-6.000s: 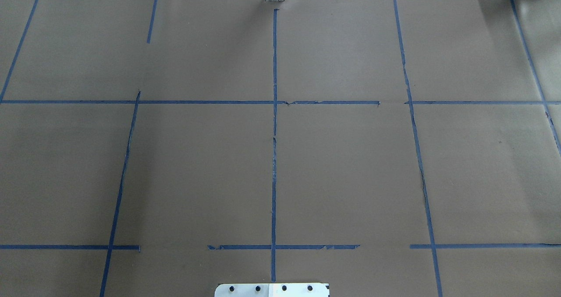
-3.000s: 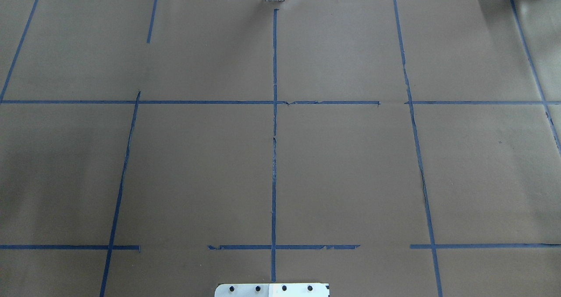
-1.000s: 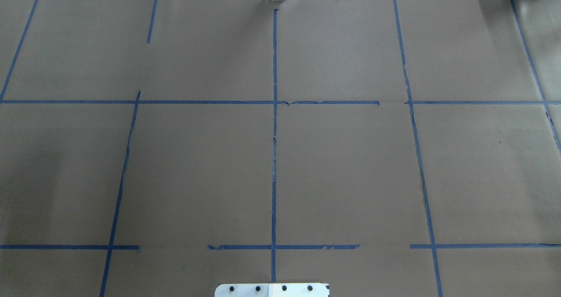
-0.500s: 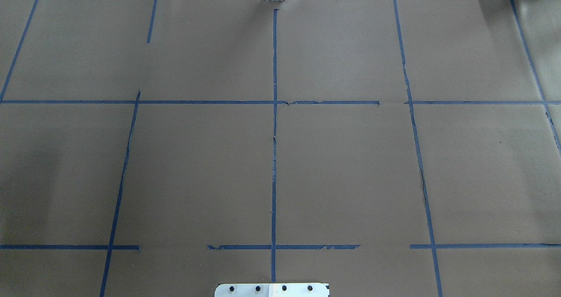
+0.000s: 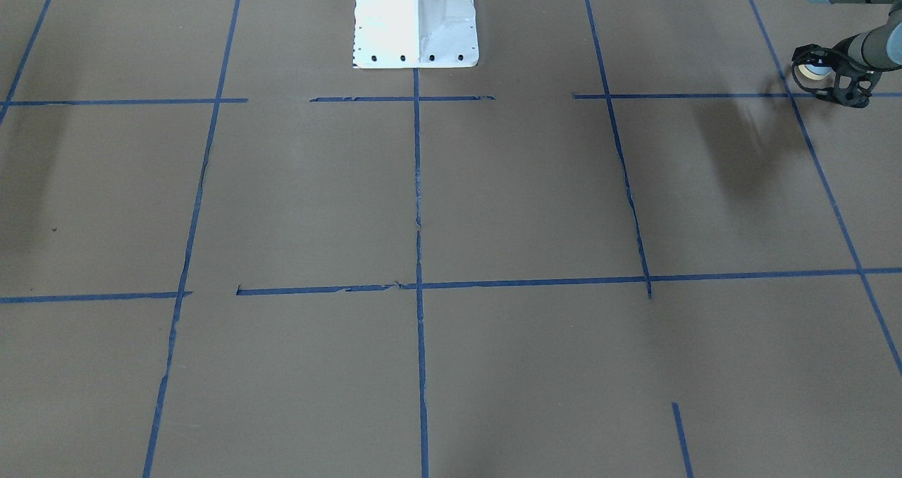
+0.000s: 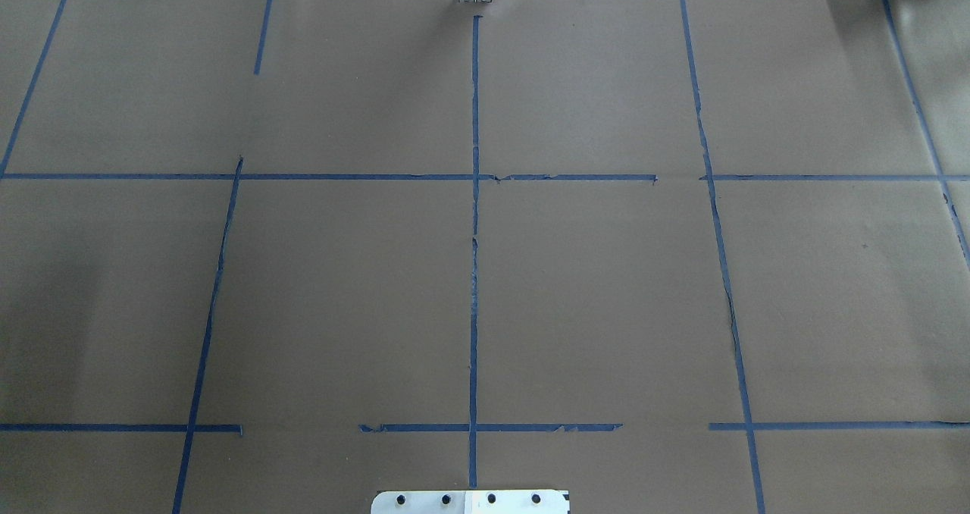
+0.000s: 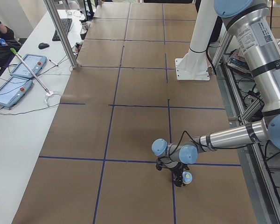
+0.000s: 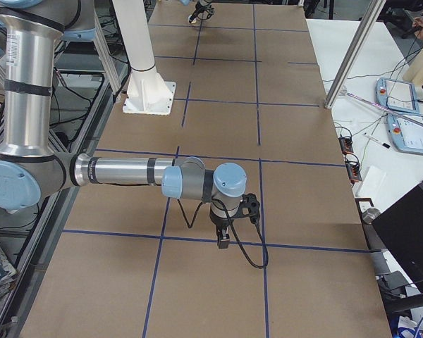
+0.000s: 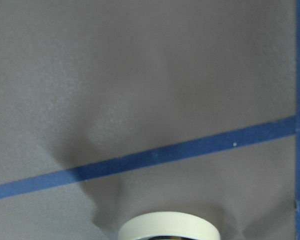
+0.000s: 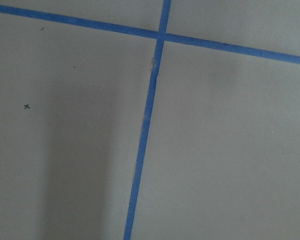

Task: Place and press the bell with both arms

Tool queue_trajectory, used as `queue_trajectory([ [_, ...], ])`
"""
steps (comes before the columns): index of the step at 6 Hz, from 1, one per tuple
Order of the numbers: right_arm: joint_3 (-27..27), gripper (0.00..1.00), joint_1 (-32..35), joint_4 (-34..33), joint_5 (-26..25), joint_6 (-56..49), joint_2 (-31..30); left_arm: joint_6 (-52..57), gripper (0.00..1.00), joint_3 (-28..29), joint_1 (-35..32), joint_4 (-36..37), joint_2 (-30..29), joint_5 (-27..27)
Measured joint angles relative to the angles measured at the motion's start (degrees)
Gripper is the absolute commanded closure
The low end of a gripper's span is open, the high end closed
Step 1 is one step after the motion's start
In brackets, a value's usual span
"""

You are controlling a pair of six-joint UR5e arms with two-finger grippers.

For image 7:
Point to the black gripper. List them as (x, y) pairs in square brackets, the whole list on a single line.
[(176, 172)]

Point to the blue and cream bell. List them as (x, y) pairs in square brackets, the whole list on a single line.
[(186, 177)]

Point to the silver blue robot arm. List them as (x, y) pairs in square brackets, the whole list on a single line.
[(246, 20)]

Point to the brown paper table cover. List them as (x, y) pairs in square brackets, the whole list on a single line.
[(96, 165)]

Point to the stack of magazines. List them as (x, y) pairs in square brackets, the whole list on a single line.
[(237, 61)]

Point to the small metal cup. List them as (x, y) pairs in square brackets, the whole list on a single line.
[(84, 26)]

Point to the upper blue teach pendant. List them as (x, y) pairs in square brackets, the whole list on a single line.
[(34, 62)]

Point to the blue teach pendant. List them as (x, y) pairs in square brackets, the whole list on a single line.
[(13, 90), (34, 62)]

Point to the lower blue teach pendant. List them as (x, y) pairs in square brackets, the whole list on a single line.
[(13, 90)]

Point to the black computer mouse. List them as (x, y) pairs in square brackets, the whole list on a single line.
[(43, 45)]

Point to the metal rod with green tip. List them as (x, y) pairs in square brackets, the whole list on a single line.
[(49, 93)]

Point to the seated person in black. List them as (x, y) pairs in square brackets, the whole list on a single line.
[(7, 41)]

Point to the white camera stand post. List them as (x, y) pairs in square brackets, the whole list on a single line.
[(193, 66)]

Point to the aluminium frame post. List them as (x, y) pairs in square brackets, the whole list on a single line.
[(63, 36)]

